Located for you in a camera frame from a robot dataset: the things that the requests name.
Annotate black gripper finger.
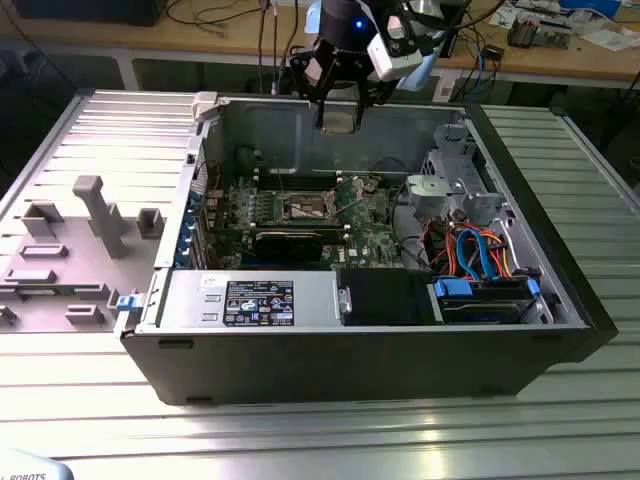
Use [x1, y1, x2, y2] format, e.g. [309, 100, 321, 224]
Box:
[344, 51, 399, 133]
[288, 40, 342, 129]

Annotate silver CPU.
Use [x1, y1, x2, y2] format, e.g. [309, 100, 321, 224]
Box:
[322, 112, 361, 136]

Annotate metal socket cover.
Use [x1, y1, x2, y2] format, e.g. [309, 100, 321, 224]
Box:
[323, 174, 374, 215]

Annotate CPU socket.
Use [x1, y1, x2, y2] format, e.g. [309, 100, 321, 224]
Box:
[281, 188, 338, 223]

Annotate metal CPU cooler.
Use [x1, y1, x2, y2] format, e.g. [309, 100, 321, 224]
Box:
[506, 13, 540, 50]

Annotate grey metal drive cage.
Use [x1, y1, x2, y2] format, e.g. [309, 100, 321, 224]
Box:
[422, 123, 507, 227]

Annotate black upright box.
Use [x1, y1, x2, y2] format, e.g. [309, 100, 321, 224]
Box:
[438, 0, 467, 60]

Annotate white plastic case latch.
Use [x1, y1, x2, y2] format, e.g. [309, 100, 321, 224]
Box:
[191, 90, 222, 124]

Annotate green motherboard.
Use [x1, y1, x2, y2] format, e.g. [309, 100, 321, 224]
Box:
[202, 171, 407, 275]

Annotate wooden workbench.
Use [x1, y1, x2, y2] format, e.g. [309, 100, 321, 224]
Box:
[0, 0, 640, 92]

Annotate black graphics card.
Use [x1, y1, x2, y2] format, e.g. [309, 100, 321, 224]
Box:
[251, 228, 327, 265]

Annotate small metal box component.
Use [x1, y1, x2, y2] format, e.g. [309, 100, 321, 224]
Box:
[537, 18, 575, 51]

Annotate hard disk in blue carrier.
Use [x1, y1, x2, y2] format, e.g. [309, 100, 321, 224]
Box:
[427, 276, 545, 327]

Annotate grey power supply unit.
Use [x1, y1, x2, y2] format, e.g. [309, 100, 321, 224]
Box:
[155, 269, 347, 332]

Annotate blue box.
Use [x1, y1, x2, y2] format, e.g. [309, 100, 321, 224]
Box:
[558, 0, 625, 12]

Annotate black PC case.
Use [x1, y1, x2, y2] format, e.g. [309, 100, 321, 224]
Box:
[113, 89, 620, 407]

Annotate black monitor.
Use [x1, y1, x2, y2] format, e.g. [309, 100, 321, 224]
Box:
[13, 0, 162, 27]

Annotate white papers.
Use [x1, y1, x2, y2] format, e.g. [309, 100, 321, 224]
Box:
[579, 28, 639, 52]

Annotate blue plastic clip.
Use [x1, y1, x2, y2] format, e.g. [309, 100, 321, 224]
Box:
[114, 293, 145, 316]

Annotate grey parts rack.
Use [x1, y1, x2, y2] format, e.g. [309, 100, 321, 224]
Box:
[0, 174, 167, 335]

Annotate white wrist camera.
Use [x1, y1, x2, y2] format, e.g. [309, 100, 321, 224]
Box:
[366, 14, 425, 82]

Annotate black hanging cable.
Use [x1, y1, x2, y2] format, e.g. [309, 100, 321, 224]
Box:
[256, 0, 270, 96]
[271, 0, 282, 96]

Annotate grey round metal bracket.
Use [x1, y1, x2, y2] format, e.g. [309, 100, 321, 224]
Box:
[404, 173, 450, 220]

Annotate black braided cable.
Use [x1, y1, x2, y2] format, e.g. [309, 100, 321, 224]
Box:
[388, 187, 434, 274]

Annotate red and black wire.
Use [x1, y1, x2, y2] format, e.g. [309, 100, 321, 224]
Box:
[196, 158, 224, 195]

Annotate blue cable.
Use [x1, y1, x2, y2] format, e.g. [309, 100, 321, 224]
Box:
[472, 29, 501, 104]

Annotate orange wire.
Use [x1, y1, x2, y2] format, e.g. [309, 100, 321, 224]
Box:
[492, 234, 529, 279]
[430, 227, 464, 276]

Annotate blue flat wire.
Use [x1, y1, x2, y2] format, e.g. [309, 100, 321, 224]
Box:
[472, 227, 497, 281]
[455, 228, 476, 281]

